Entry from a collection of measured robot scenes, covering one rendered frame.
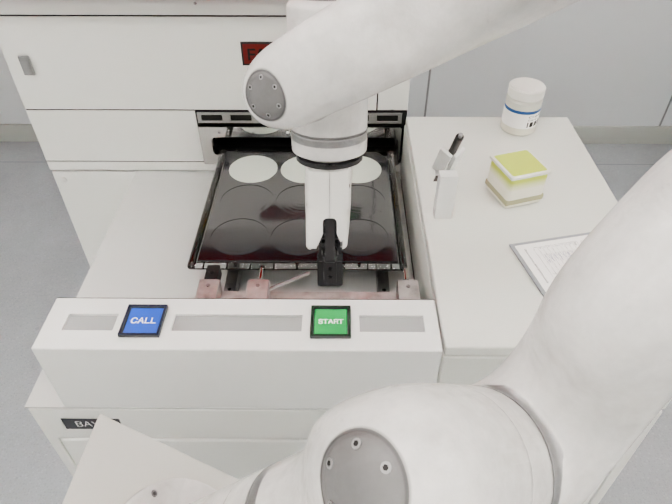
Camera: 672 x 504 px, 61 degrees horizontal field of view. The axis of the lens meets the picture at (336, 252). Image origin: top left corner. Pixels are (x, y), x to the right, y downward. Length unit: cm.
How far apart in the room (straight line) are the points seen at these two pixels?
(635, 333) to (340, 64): 30
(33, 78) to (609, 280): 120
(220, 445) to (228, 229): 37
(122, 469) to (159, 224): 65
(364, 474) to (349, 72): 31
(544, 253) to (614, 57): 221
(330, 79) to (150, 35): 77
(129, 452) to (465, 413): 43
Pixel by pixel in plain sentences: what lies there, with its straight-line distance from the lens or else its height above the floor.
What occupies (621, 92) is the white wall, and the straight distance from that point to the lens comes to 319.
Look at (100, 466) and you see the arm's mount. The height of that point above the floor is 100.
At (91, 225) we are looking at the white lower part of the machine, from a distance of 155.
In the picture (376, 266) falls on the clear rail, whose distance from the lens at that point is 96.
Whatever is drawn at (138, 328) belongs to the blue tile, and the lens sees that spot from 83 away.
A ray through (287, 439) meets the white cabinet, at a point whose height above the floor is 73.
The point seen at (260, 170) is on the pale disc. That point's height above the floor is 90.
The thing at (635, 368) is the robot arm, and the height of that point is 129.
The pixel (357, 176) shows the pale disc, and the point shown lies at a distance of 117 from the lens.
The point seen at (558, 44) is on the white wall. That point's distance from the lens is 296.
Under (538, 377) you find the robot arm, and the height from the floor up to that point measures 122.
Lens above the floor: 156
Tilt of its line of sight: 42 degrees down
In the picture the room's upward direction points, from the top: straight up
